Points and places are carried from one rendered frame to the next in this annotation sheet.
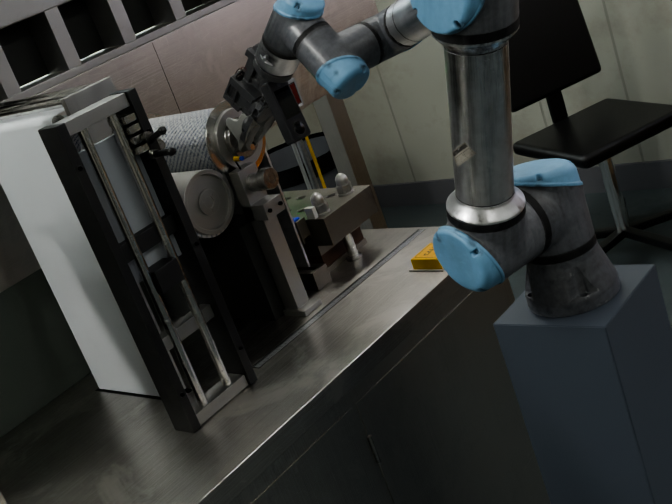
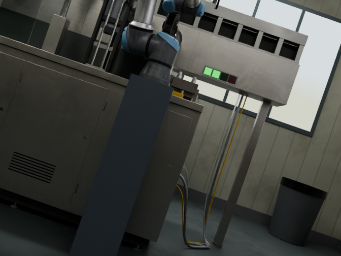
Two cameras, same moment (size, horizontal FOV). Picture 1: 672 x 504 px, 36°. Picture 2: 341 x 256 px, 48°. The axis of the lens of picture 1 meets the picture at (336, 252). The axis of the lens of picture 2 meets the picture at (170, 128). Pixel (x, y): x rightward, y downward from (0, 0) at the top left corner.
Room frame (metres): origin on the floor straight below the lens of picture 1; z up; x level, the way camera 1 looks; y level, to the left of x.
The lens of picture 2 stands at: (0.33, -1.68, 0.74)
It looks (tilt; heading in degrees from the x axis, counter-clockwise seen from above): 0 degrees down; 44
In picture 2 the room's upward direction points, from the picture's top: 19 degrees clockwise
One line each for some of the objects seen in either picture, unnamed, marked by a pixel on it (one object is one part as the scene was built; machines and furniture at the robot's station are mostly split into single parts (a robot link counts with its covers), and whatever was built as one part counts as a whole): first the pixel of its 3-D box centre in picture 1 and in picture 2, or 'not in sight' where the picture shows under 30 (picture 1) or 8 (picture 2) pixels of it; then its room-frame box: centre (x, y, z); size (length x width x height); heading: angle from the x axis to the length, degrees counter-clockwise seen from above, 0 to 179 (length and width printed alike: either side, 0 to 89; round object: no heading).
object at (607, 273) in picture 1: (565, 267); (157, 72); (1.51, -0.34, 0.95); 0.15 x 0.15 x 0.10
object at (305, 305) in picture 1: (277, 240); not in sight; (1.85, 0.10, 1.05); 0.06 x 0.05 x 0.31; 44
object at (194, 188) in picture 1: (166, 205); not in sight; (1.91, 0.27, 1.18); 0.26 x 0.12 x 0.12; 44
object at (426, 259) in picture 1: (435, 256); (177, 94); (1.85, -0.18, 0.91); 0.07 x 0.07 x 0.02; 44
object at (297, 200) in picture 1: (284, 217); (183, 88); (2.15, 0.08, 1.00); 0.40 x 0.16 x 0.06; 44
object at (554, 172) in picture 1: (544, 203); (163, 49); (1.51, -0.33, 1.07); 0.13 x 0.12 x 0.14; 120
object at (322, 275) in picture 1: (273, 276); not in sight; (2.04, 0.14, 0.92); 0.28 x 0.04 x 0.04; 44
